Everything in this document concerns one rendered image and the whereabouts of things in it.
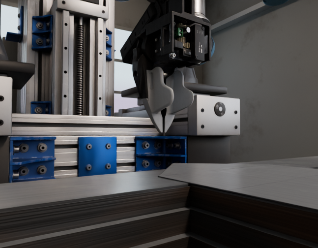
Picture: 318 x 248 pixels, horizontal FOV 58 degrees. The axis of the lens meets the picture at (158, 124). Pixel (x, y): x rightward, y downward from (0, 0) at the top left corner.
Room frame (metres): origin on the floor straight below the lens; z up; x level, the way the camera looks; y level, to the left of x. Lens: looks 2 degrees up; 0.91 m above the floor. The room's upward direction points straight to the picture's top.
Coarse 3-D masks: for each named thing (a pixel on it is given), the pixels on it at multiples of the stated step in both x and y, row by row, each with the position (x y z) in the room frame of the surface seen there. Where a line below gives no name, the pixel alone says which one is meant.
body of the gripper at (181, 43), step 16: (160, 0) 0.40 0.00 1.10; (176, 0) 0.37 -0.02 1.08; (192, 0) 0.37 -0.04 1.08; (160, 16) 0.40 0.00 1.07; (176, 16) 0.36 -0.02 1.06; (192, 16) 0.37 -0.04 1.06; (144, 32) 0.40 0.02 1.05; (160, 32) 0.38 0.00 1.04; (176, 32) 0.37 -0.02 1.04; (192, 32) 0.38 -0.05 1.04; (208, 32) 0.39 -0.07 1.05; (144, 48) 0.40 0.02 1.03; (160, 48) 0.38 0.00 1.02; (176, 48) 0.37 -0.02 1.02; (192, 48) 0.38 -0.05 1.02; (208, 48) 0.39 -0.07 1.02; (160, 64) 0.42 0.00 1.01; (176, 64) 0.43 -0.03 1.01; (192, 64) 0.40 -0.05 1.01
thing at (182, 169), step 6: (168, 168) 0.33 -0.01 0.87; (174, 168) 0.33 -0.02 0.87; (180, 168) 0.33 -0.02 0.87; (186, 168) 0.33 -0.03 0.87; (192, 168) 0.33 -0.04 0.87; (198, 168) 0.33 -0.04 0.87; (204, 168) 0.33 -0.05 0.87; (210, 168) 0.33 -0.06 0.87; (216, 168) 0.33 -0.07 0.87; (222, 168) 0.33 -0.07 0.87; (228, 168) 0.33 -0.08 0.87; (162, 174) 0.28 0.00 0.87; (168, 174) 0.28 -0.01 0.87; (174, 174) 0.28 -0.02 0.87
